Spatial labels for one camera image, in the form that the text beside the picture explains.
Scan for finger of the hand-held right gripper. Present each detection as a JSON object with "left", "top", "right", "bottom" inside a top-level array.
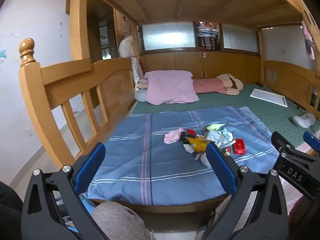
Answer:
[
  {"left": 303, "top": 131, "right": 320, "bottom": 153},
  {"left": 271, "top": 131, "right": 320, "bottom": 167}
]

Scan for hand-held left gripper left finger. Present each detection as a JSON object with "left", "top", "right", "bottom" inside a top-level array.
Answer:
[{"left": 21, "top": 142, "right": 110, "bottom": 240}]

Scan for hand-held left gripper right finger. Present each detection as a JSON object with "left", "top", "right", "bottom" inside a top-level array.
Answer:
[{"left": 197, "top": 141, "right": 290, "bottom": 240}]

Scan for pink printed plastic bag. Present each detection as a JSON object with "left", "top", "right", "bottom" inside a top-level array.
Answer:
[{"left": 164, "top": 127, "right": 184, "bottom": 145}]

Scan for white rounded device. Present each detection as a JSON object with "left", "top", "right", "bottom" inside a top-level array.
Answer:
[{"left": 292, "top": 112, "right": 317, "bottom": 130}]

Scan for red box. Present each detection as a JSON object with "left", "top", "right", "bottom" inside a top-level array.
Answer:
[{"left": 233, "top": 139, "right": 247, "bottom": 155}]

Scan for yellow snack packet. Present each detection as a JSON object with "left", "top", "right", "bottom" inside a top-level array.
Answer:
[{"left": 186, "top": 136, "right": 210, "bottom": 153}]

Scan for green bed mat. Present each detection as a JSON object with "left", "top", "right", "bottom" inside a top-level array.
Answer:
[{"left": 131, "top": 84, "right": 320, "bottom": 153}]

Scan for white flat board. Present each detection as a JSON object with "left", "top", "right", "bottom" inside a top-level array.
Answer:
[{"left": 250, "top": 88, "right": 288, "bottom": 108}]

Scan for blue striped blanket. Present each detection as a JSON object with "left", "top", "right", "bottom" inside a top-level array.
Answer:
[{"left": 82, "top": 106, "right": 280, "bottom": 207}]

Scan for person's grey trouser leg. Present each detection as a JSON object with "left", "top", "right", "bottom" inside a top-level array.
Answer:
[{"left": 92, "top": 201, "right": 153, "bottom": 240}]

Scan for light blue cushion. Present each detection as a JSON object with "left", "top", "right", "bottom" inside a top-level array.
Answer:
[{"left": 135, "top": 90, "right": 148, "bottom": 103}]

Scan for pink pillow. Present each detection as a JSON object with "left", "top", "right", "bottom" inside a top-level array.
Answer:
[{"left": 144, "top": 70, "right": 200, "bottom": 105}]

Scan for pink hanging cloth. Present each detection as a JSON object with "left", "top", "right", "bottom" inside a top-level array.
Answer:
[{"left": 301, "top": 20, "right": 316, "bottom": 60}]

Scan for pink white plush toy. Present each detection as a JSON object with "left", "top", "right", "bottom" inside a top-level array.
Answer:
[{"left": 131, "top": 57, "right": 148, "bottom": 91}]

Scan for frosted glass window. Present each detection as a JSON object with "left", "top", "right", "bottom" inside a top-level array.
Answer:
[
  {"left": 142, "top": 22, "right": 196, "bottom": 52},
  {"left": 222, "top": 24, "right": 259, "bottom": 53}
]

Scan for hanging bags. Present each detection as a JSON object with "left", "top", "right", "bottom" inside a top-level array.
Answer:
[{"left": 196, "top": 21, "right": 219, "bottom": 51}]

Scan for wooden bunk bed frame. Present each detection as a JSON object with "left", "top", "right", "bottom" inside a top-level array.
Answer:
[{"left": 19, "top": 0, "right": 320, "bottom": 213}]

